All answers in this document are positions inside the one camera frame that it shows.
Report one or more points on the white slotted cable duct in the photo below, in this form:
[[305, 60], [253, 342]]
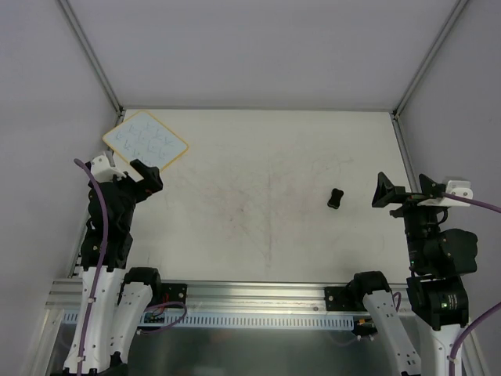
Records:
[[240, 320]]

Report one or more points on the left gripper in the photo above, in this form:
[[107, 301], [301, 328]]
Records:
[[131, 184]]

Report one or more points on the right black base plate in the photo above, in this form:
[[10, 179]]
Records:
[[342, 299]]

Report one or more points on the aluminium mounting rail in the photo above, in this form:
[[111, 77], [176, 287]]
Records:
[[231, 297]]

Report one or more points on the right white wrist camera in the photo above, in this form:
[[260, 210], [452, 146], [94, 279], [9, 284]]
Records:
[[457, 191]]

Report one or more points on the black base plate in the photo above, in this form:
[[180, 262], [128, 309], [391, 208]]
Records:
[[342, 299], [173, 293]]

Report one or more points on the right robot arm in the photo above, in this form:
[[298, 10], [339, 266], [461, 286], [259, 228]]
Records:
[[438, 259]]

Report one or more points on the yellow framed whiteboard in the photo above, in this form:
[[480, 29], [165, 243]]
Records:
[[143, 137]]

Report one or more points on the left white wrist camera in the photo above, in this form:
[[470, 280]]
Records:
[[103, 168]]

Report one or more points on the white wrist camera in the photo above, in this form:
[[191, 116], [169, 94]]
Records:
[[457, 191], [103, 168]]

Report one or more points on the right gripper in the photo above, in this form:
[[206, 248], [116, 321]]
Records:
[[409, 197]]

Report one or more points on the aluminium frame post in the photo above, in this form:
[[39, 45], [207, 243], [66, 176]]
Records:
[[82, 39], [438, 41]]

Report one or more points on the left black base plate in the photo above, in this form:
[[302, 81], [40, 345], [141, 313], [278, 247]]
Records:
[[173, 293]]

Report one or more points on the black whiteboard eraser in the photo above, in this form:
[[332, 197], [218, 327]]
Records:
[[335, 198]]

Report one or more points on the left aluminium frame post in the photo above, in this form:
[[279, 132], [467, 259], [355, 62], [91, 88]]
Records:
[[82, 39]]

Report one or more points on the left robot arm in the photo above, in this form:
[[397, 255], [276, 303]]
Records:
[[113, 296]]

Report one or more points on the right aluminium frame post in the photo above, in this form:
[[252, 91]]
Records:
[[438, 41]]

